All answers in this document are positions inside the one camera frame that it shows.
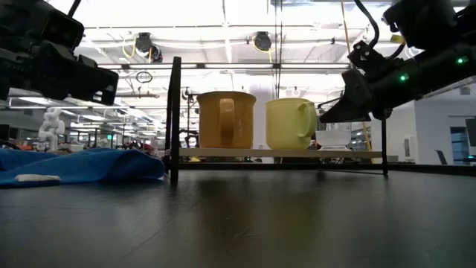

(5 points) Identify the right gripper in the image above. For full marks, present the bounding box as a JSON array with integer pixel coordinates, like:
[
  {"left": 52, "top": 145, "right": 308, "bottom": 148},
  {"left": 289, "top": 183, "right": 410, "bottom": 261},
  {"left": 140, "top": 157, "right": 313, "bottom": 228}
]
[{"left": 319, "top": 39, "right": 476, "bottom": 124}]

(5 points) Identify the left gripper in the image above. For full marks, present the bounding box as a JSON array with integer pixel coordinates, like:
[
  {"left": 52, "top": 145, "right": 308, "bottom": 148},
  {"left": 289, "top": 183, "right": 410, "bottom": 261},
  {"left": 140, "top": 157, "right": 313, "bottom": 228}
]
[{"left": 0, "top": 40, "right": 120, "bottom": 106}]

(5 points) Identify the clear plastic cup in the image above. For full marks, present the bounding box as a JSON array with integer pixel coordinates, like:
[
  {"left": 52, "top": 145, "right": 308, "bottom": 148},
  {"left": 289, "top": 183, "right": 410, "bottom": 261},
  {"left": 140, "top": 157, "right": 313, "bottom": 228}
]
[{"left": 315, "top": 121, "right": 353, "bottom": 152}]

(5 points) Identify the pale yellow mug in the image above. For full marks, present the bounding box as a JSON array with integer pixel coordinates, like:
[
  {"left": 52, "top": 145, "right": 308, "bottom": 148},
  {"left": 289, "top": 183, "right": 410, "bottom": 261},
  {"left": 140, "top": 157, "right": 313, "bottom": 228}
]
[{"left": 265, "top": 98, "right": 318, "bottom": 150}]

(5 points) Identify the orange speckled mug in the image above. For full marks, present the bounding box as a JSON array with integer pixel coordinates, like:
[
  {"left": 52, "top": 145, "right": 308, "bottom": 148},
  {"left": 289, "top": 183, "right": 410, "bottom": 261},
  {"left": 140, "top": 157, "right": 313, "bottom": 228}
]
[{"left": 196, "top": 91, "right": 257, "bottom": 150}]

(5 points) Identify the wooden shelf with black legs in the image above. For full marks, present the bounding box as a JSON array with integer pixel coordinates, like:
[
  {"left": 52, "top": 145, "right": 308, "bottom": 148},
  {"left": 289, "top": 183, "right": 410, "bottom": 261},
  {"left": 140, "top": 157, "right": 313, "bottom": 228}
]
[{"left": 164, "top": 56, "right": 390, "bottom": 185}]

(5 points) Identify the white robot figure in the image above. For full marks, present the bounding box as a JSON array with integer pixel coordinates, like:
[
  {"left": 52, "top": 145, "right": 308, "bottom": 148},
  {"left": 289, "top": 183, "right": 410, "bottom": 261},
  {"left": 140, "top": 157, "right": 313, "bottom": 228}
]
[{"left": 37, "top": 107, "right": 66, "bottom": 153}]

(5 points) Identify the blue cloth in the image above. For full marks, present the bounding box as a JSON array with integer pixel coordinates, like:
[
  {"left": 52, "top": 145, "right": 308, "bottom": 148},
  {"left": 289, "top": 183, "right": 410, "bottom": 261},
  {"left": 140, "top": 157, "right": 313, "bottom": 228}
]
[{"left": 0, "top": 147, "right": 166, "bottom": 189}]

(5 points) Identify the ceiling light strip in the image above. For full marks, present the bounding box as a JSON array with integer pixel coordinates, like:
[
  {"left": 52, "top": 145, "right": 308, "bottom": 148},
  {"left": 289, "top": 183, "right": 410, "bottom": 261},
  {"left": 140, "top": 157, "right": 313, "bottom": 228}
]
[{"left": 98, "top": 63, "right": 351, "bottom": 70}]

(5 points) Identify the black ceiling cable reel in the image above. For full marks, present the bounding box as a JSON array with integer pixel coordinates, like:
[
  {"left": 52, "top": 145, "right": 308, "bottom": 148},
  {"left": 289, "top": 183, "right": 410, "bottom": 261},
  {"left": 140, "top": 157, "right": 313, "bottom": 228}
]
[
  {"left": 133, "top": 32, "right": 164, "bottom": 63},
  {"left": 254, "top": 31, "right": 273, "bottom": 52}
]

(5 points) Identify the white wall box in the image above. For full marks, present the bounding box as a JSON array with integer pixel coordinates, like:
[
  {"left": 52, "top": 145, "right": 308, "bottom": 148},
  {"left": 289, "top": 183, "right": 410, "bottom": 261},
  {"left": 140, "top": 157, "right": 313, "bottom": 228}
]
[{"left": 404, "top": 134, "right": 417, "bottom": 162}]

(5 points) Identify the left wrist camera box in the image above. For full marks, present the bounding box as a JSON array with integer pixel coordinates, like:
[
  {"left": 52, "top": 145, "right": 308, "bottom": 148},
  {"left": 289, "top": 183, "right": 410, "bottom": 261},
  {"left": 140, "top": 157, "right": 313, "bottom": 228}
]
[{"left": 0, "top": 0, "right": 86, "bottom": 51}]

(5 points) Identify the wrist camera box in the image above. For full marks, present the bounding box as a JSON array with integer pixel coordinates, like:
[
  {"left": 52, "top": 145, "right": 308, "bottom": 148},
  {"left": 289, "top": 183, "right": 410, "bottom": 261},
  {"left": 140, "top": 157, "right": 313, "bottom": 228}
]
[
  {"left": 0, "top": 0, "right": 86, "bottom": 51},
  {"left": 382, "top": 0, "right": 459, "bottom": 49}
]

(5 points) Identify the yellow cable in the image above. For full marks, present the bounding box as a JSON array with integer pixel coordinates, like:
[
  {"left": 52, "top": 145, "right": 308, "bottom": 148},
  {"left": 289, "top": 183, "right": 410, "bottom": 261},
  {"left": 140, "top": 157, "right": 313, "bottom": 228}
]
[{"left": 340, "top": 0, "right": 373, "bottom": 153}]

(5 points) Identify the black table frame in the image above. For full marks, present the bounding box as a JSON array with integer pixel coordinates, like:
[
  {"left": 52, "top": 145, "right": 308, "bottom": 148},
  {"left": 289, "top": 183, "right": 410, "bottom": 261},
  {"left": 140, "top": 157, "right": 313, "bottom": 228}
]
[{"left": 178, "top": 162, "right": 476, "bottom": 176}]

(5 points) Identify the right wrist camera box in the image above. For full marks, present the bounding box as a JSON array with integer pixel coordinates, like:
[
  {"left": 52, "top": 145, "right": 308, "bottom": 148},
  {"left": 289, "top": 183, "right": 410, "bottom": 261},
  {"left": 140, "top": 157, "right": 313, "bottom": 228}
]
[{"left": 382, "top": 0, "right": 459, "bottom": 49}]

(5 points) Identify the dark wall screen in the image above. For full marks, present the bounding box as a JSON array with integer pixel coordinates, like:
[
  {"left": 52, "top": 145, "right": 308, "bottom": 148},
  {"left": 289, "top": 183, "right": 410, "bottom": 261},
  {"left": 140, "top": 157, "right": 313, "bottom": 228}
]
[{"left": 466, "top": 118, "right": 476, "bottom": 147}]

